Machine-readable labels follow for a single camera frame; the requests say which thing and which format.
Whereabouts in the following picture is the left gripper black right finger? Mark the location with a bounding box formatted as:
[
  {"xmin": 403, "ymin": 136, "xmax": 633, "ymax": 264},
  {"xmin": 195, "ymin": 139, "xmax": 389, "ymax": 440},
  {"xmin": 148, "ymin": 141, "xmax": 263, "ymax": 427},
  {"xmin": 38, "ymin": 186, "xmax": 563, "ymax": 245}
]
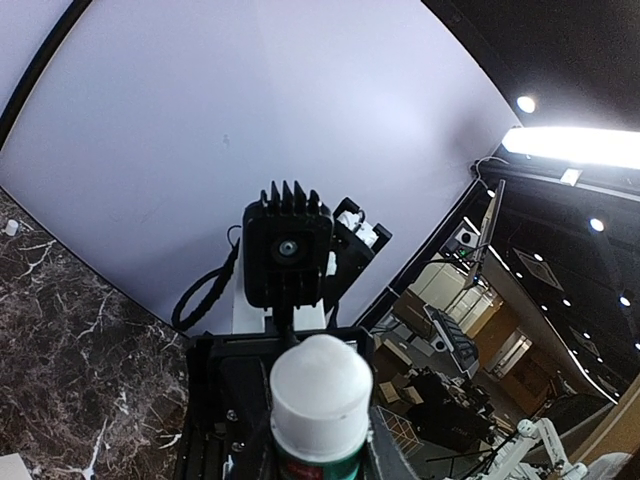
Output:
[{"xmin": 364, "ymin": 406, "xmax": 419, "ymax": 480}]

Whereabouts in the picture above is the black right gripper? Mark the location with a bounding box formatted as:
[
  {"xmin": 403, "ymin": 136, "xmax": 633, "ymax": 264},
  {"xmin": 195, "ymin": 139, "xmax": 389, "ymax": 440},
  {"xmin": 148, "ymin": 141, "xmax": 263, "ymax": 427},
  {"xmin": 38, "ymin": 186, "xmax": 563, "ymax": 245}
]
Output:
[{"xmin": 184, "ymin": 327, "xmax": 373, "ymax": 450}]

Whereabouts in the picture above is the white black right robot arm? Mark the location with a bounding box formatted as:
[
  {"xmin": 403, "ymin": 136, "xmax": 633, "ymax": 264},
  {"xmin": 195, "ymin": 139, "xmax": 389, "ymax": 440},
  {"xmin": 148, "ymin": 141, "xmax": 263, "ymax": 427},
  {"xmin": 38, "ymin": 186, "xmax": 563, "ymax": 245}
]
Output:
[{"xmin": 171, "ymin": 192, "xmax": 392, "ymax": 456}]

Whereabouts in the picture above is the black left corner frame post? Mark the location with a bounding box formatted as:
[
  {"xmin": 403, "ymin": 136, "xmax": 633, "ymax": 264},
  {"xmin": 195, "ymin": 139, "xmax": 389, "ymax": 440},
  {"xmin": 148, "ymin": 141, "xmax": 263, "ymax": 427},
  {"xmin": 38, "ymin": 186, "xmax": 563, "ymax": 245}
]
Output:
[{"xmin": 0, "ymin": 0, "xmax": 94, "ymax": 151}]

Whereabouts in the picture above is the green white glue stick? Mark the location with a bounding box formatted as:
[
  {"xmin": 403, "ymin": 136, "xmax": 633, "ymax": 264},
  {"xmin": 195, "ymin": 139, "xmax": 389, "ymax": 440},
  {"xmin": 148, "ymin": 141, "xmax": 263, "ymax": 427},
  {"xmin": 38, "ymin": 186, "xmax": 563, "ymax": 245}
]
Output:
[{"xmin": 269, "ymin": 334, "xmax": 373, "ymax": 480}]

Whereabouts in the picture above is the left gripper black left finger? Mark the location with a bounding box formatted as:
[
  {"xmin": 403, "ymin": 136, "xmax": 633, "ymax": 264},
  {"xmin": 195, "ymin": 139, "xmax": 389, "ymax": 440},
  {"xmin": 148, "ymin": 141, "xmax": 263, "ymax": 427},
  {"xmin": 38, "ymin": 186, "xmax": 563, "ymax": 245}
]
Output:
[{"xmin": 244, "ymin": 414, "xmax": 275, "ymax": 480}]

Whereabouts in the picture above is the cream paper envelope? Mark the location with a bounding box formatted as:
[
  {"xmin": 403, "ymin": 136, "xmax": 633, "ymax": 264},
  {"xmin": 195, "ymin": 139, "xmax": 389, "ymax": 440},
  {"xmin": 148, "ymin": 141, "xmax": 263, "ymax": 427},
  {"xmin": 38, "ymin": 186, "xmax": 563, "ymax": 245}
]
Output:
[{"xmin": 0, "ymin": 453, "xmax": 32, "ymax": 480}]

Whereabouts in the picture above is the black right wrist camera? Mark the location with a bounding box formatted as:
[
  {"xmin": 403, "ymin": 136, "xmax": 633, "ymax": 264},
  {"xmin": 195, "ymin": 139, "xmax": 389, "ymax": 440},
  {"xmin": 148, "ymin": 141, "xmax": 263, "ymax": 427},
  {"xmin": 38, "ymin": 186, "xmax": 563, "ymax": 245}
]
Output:
[{"xmin": 242, "ymin": 181, "xmax": 334, "ymax": 308}]

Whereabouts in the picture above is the white glue stick cap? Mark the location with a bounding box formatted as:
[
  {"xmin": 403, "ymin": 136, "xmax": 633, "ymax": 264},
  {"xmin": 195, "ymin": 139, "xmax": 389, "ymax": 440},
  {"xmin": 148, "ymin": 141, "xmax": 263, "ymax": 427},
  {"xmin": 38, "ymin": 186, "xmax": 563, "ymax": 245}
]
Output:
[{"xmin": 4, "ymin": 219, "xmax": 20, "ymax": 237}]

